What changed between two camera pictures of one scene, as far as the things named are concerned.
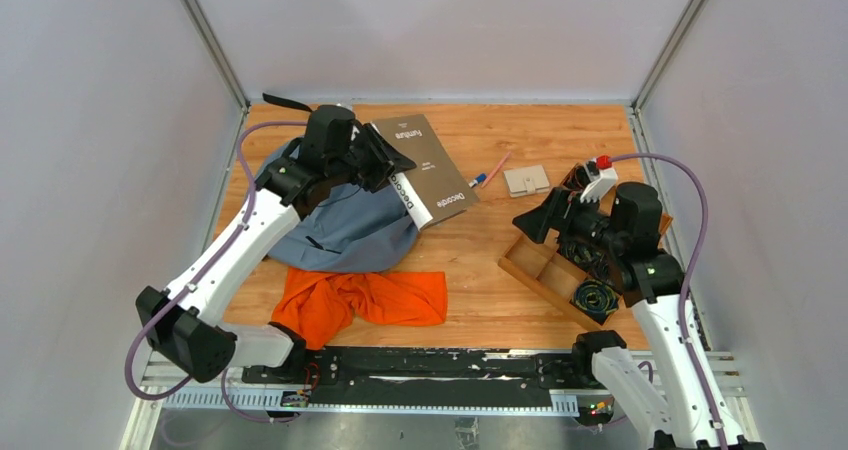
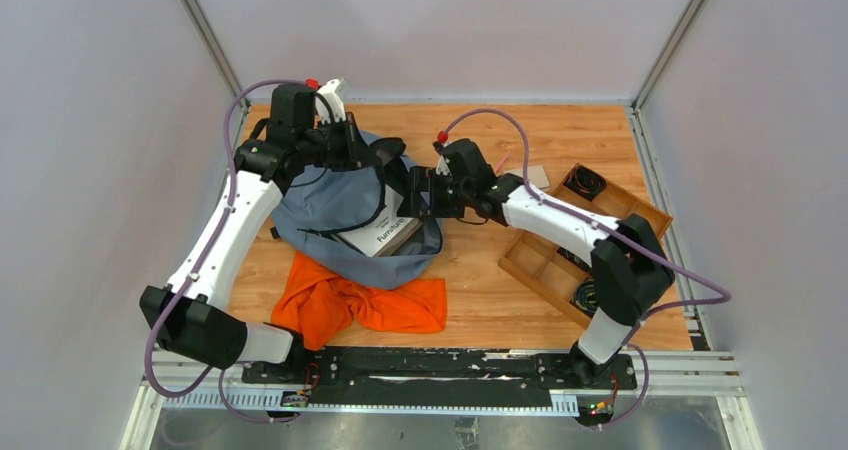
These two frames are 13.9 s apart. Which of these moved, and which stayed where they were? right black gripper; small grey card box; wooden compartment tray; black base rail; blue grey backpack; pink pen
Moved: blue grey backpack; right black gripper
Stayed: black base rail; pink pen; wooden compartment tray; small grey card box
